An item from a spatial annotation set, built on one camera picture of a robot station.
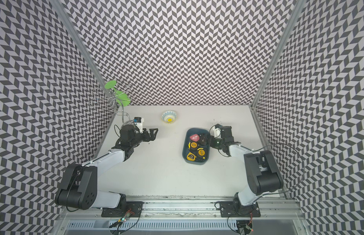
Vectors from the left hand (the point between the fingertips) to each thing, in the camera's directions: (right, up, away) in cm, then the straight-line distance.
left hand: (152, 130), depth 90 cm
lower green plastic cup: (-20, +20, +4) cm, 29 cm away
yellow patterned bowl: (+7, +9, +22) cm, 25 cm away
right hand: (+33, -8, +2) cm, 34 cm away
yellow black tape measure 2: (+31, -14, -1) cm, 34 cm away
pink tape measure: (+27, -6, +8) cm, 29 cm away
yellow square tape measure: (+24, -16, -1) cm, 29 cm away
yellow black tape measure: (+25, -10, +3) cm, 28 cm away
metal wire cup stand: (-41, +22, +33) cm, 57 cm away
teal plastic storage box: (+22, -2, +7) cm, 23 cm away
